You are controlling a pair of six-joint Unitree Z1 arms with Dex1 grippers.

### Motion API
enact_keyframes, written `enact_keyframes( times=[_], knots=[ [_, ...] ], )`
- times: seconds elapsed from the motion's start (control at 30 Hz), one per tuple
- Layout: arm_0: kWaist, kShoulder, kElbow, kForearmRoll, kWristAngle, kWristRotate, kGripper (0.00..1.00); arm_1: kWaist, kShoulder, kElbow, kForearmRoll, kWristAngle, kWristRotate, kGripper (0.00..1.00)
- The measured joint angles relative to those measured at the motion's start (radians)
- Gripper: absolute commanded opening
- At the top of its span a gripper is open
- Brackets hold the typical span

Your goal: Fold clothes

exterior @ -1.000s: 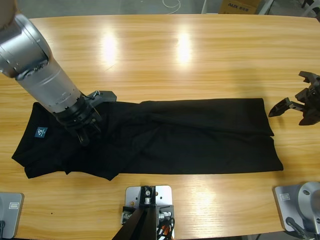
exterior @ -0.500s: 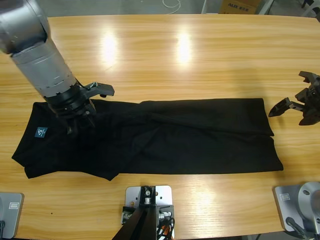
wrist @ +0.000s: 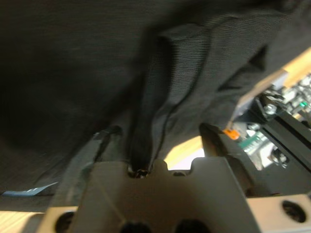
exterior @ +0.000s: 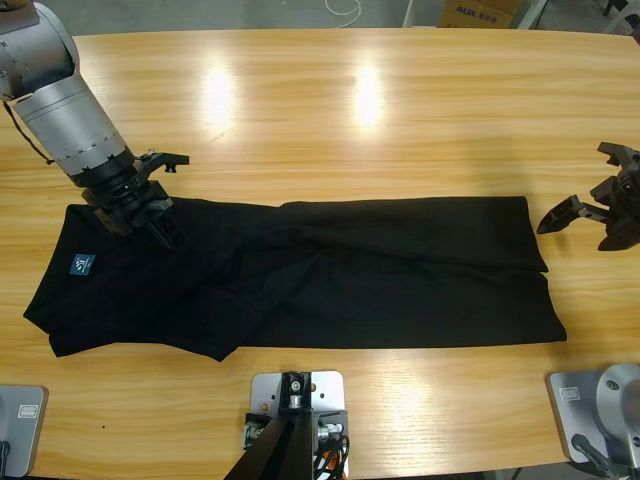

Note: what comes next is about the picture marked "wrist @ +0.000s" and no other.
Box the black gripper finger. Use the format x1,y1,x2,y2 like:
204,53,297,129
199,123,256,195
51,125,122,209

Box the black polo shirt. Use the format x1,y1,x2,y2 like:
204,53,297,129
0,0,311,202

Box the dark camera post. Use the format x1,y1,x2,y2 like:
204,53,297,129
252,96,311,195

